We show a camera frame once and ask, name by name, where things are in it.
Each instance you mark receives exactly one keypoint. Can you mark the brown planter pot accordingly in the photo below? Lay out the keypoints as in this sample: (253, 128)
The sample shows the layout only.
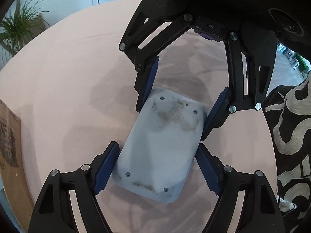
(40, 23)

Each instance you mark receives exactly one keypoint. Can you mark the background display shelf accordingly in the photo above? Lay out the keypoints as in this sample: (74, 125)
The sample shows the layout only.
(292, 62)

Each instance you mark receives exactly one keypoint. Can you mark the brown cardboard box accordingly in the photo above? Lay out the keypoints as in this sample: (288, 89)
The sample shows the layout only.
(9, 138)

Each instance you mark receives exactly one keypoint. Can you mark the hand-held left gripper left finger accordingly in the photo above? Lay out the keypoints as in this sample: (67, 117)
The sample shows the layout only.
(107, 167)

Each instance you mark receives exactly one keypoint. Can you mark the white plastic case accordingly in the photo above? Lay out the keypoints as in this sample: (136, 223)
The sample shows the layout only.
(160, 145)

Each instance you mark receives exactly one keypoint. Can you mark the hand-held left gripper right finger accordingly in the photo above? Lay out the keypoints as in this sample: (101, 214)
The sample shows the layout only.
(208, 171)

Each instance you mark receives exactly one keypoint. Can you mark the black patterned garment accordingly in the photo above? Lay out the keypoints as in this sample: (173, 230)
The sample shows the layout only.
(291, 126)

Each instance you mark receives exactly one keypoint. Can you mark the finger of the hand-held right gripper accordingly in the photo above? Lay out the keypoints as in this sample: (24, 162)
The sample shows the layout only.
(216, 115)
(149, 80)

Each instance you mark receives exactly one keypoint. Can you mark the large green palm plant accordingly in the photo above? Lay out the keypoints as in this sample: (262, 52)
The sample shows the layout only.
(17, 26)

